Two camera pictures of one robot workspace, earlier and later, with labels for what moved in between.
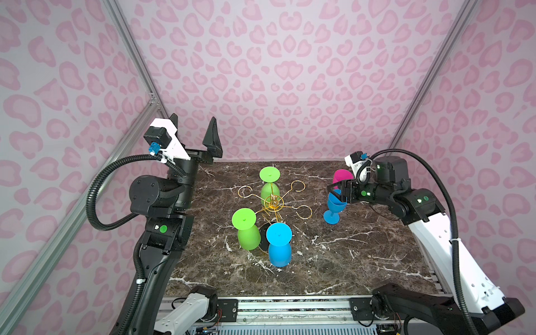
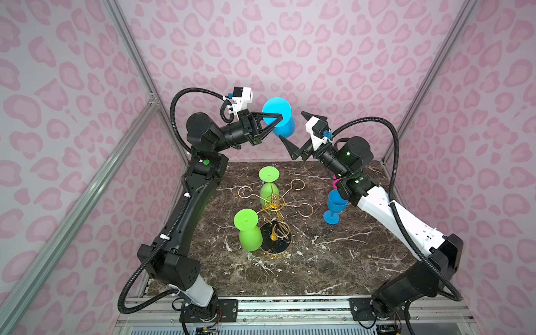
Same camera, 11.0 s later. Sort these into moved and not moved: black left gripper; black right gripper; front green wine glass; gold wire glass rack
Moved: black left gripper; black right gripper
Not moved: front green wine glass; gold wire glass rack
